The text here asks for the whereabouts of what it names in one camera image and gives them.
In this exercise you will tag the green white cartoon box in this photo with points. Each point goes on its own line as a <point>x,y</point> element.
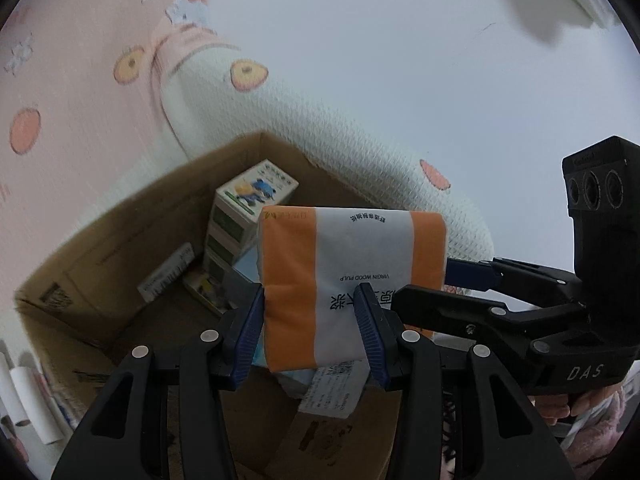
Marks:
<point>250,190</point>

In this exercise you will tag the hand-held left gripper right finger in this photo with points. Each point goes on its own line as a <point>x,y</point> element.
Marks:
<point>370,335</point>

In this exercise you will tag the person's right hand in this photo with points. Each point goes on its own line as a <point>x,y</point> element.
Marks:
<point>575,406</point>

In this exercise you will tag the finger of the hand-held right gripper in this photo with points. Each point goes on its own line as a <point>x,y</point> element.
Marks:
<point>450,310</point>
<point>470,272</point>

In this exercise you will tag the pink printed blanket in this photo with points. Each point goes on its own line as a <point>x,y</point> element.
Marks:
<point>75,125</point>

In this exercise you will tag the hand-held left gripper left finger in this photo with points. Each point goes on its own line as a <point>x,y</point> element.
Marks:
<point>247,340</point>

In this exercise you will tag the orange white tissue pack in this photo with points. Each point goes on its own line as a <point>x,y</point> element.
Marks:
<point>290,285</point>

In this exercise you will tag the person's right forearm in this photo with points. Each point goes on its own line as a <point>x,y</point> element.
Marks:
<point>610,430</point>

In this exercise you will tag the pile of white paper tubes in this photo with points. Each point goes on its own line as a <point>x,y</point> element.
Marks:
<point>35,400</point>

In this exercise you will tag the white quilt with peach print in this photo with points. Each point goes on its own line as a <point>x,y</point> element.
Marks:
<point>325,135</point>

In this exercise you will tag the cardboard box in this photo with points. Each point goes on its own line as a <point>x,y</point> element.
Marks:
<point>100,260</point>

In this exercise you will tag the small yellow box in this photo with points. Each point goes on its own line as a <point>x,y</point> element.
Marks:
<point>205,287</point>

